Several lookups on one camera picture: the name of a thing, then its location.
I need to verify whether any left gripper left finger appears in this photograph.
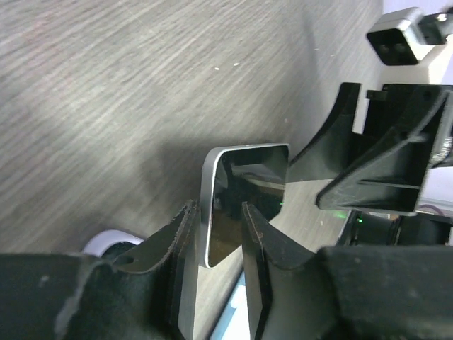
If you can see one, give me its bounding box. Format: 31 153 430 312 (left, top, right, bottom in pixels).
1 201 200 339

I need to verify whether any lilac phone case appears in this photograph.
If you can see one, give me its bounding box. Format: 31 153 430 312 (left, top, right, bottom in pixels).
82 229 144 257

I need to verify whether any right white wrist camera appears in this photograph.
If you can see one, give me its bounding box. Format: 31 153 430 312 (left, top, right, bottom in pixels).
366 7 452 85

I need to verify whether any light blue phone case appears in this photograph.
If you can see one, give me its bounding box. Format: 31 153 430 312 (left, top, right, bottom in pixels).
210 271 251 340

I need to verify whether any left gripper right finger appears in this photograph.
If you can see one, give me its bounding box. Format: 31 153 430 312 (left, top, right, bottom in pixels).
242 203 452 339

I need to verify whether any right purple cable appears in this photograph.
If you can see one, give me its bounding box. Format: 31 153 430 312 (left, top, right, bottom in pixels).
419 204 449 215

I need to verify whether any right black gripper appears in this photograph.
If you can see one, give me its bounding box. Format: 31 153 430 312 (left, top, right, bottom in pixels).
287 82 452 245

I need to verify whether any silver phone black screen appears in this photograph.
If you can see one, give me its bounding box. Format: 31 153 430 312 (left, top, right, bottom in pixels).
178 142 289 339

